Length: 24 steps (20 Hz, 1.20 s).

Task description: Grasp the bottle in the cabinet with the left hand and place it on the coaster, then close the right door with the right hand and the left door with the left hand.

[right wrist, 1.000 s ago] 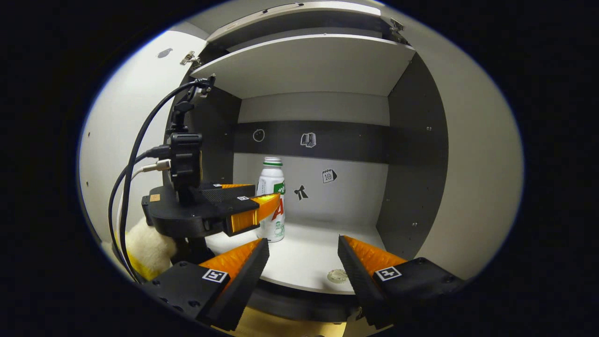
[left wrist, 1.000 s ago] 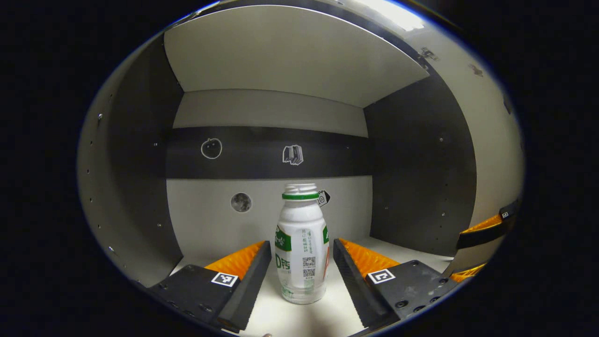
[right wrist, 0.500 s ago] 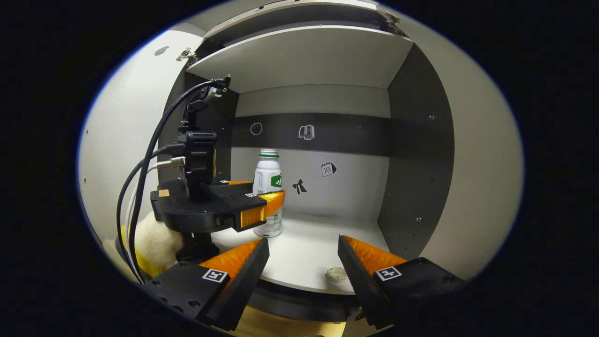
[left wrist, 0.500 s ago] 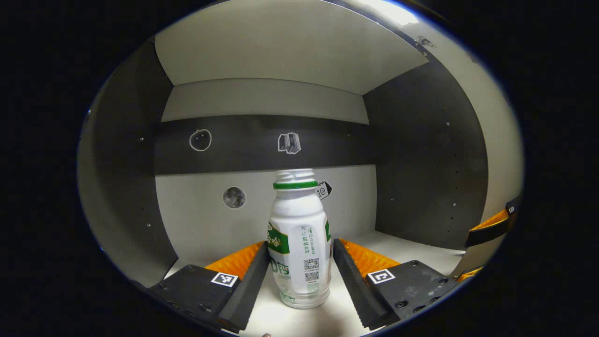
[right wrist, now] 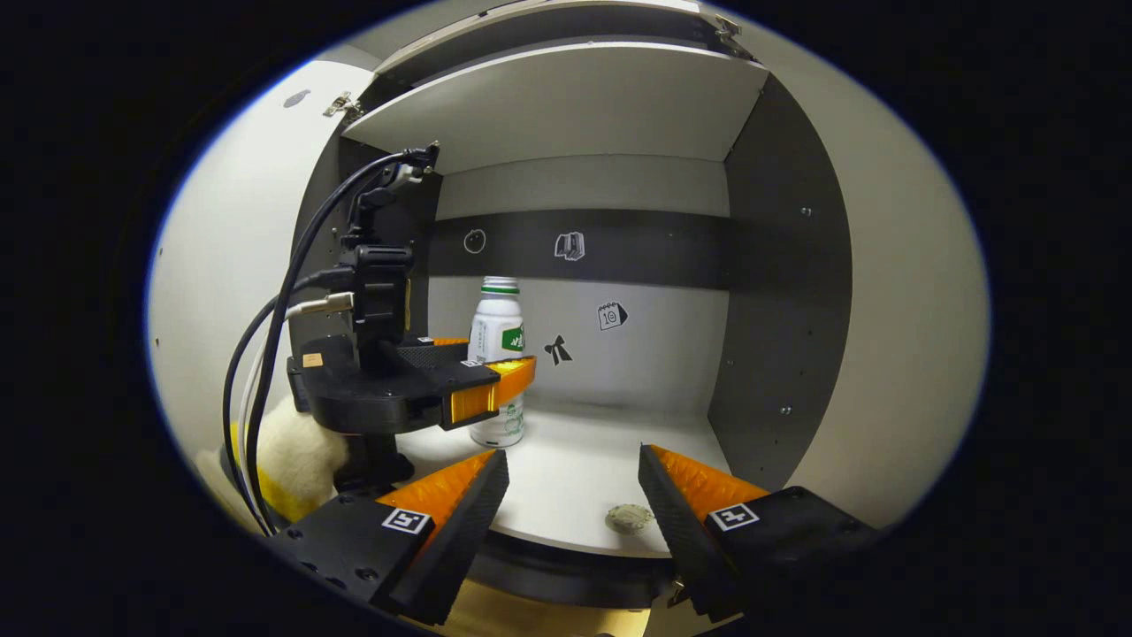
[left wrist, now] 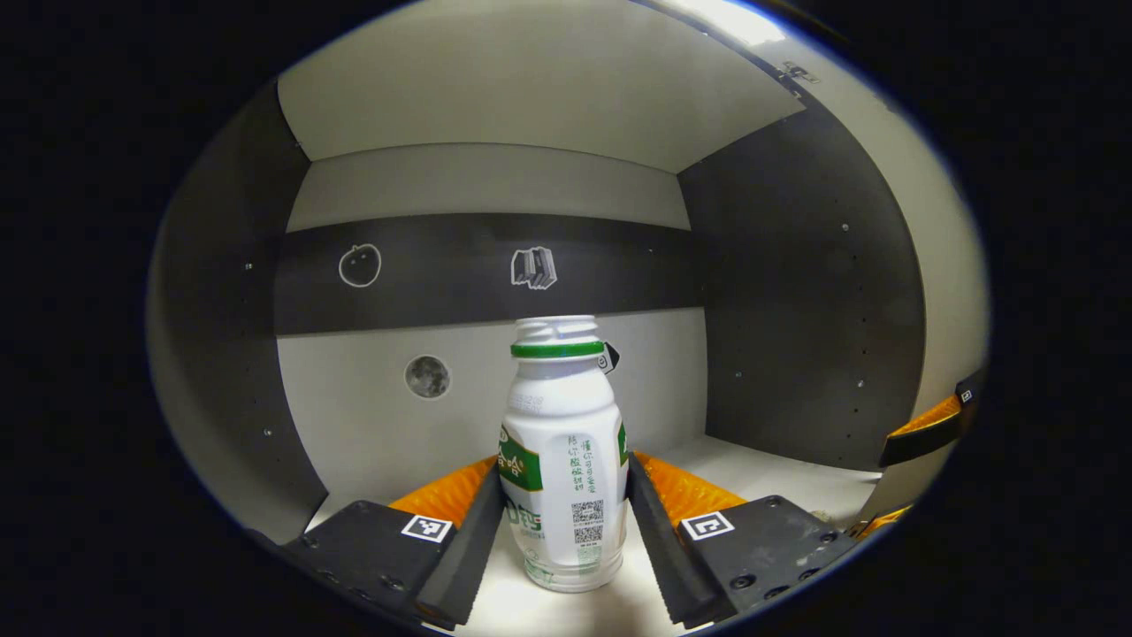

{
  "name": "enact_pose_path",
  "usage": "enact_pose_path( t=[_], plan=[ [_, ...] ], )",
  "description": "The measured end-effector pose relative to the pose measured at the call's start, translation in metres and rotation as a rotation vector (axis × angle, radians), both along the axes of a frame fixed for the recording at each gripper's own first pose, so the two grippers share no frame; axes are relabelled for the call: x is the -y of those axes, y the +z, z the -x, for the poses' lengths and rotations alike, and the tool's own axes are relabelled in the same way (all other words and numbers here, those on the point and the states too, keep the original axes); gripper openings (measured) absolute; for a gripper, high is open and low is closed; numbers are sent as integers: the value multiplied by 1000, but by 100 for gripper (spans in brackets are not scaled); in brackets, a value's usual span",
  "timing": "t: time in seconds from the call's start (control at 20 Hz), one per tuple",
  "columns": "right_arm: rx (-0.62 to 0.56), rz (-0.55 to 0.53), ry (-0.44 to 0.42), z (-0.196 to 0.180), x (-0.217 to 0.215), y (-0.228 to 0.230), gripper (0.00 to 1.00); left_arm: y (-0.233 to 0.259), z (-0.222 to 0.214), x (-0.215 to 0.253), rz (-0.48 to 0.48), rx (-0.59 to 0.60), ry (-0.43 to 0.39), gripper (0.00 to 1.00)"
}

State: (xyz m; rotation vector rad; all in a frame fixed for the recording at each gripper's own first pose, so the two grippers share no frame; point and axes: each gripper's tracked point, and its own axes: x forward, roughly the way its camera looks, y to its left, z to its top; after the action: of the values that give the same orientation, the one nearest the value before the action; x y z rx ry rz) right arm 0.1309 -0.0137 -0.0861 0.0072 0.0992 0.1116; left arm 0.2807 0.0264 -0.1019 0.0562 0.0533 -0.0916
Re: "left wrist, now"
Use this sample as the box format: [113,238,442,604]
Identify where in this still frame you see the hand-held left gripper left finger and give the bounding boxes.
[256,456,507,632]

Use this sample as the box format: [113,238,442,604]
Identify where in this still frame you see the white cabinet shelf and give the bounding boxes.
[305,434,885,637]
[277,0,807,175]

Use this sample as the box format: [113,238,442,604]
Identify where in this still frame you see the white bottle green label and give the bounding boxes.
[498,316,631,594]

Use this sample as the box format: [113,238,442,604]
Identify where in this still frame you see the grey cabinet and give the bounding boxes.
[146,0,928,637]

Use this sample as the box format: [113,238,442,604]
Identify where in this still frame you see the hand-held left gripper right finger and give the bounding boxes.
[624,451,860,629]

